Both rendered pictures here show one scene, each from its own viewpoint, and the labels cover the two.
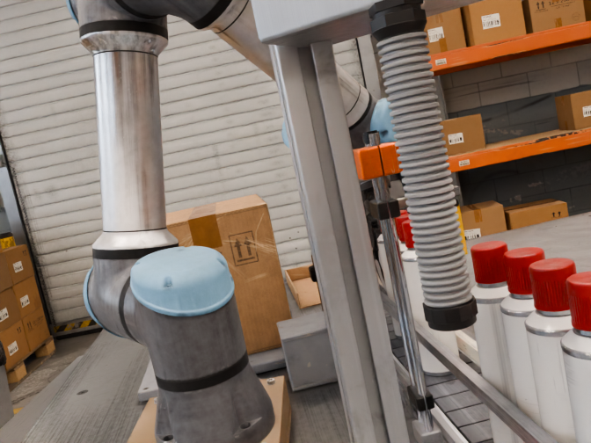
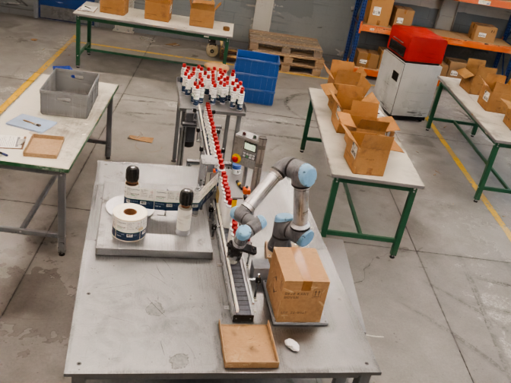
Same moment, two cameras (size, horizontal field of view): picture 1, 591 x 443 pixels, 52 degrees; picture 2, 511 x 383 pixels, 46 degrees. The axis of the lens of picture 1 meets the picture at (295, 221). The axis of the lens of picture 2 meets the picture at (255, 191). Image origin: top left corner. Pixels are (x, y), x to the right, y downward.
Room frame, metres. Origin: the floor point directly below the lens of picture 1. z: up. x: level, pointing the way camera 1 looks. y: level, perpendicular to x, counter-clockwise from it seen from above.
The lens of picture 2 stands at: (3.77, -0.50, 2.90)
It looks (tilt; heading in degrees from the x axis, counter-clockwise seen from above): 28 degrees down; 172
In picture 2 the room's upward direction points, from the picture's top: 10 degrees clockwise
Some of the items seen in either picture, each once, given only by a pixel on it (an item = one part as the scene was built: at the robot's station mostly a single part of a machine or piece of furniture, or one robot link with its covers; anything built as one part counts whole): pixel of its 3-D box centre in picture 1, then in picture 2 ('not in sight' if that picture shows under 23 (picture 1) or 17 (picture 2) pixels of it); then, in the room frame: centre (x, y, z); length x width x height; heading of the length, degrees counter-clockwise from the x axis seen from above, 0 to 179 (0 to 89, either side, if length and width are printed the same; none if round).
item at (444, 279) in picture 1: (424, 168); (245, 175); (0.38, -0.09, 1.18); 0.04 x 0.04 x 0.21
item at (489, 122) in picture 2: not in sight; (484, 137); (-2.91, 3.20, 0.39); 2.20 x 0.80 x 0.78; 177
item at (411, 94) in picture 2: not in sight; (407, 73); (-4.54, 2.64, 0.61); 0.70 x 0.60 x 1.22; 8
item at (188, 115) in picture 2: not in sight; (188, 128); (-1.37, -0.47, 0.71); 0.15 x 0.12 x 0.34; 95
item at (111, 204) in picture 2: not in sight; (130, 207); (0.44, -0.79, 0.89); 0.31 x 0.31 x 0.01
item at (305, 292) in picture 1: (339, 276); (247, 342); (1.55, -0.08, 0.85); 0.30 x 0.26 x 0.04; 5
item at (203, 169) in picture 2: not in sight; (208, 176); (0.14, -0.30, 1.01); 0.14 x 0.13 x 0.26; 5
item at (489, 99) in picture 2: not in sight; (494, 93); (-2.90, 3.13, 0.97); 0.42 x 0.39 x 0.37; 85
